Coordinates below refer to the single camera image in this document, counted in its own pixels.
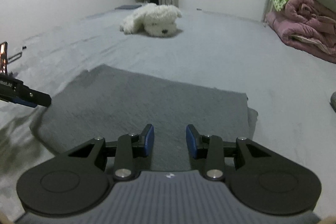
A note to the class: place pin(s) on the grey bed sheet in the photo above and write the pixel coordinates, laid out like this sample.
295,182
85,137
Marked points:
236,56

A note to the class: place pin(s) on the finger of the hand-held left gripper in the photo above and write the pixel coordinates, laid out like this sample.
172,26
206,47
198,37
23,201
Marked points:
39,99

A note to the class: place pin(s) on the white plush dog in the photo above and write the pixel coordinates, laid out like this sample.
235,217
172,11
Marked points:
155,19

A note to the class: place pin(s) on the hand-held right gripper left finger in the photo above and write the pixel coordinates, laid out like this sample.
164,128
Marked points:
149,141

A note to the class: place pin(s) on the pink quilt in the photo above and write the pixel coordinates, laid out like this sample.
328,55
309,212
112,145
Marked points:
302,19

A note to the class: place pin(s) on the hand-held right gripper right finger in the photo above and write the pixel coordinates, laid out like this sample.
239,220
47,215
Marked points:
191,142

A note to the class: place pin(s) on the grey folded cloth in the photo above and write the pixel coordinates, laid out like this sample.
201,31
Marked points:
334,102

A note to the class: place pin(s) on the grey sweatshirt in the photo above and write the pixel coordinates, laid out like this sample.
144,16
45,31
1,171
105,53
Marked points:
144,98

